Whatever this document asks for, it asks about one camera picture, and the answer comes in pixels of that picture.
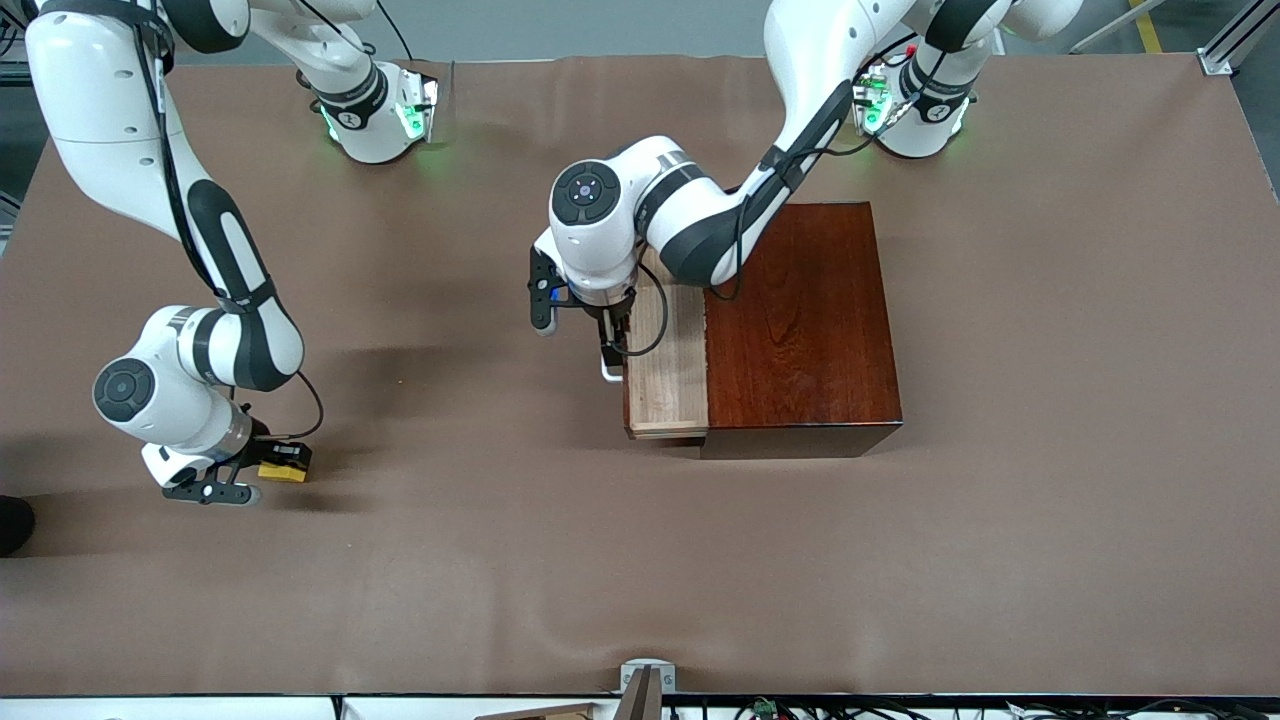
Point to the aluminium frame profile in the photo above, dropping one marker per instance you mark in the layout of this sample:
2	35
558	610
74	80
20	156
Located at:
1230	45

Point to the green connector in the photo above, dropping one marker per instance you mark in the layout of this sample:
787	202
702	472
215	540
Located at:
765	708

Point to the brown table cloth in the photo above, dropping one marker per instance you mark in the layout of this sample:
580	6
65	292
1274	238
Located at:
500	560

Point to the light wooden board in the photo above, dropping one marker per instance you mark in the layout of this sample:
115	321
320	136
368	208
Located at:
540	714

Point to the grey metal bracket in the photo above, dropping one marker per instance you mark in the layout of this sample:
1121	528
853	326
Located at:
648	690

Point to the dark brown wooden cabinet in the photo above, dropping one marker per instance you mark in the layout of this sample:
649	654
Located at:
800	340

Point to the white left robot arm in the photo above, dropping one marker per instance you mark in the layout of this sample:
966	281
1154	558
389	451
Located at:
690	200

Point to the yellow block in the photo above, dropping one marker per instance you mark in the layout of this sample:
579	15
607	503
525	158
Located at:
280	473

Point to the black rounded object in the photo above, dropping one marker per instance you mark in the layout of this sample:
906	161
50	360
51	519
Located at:
12	525

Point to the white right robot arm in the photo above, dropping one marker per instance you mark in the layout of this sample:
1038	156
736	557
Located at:
100	100

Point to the yellow floor tape strip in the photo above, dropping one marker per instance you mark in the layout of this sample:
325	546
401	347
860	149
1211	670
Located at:
1148	25

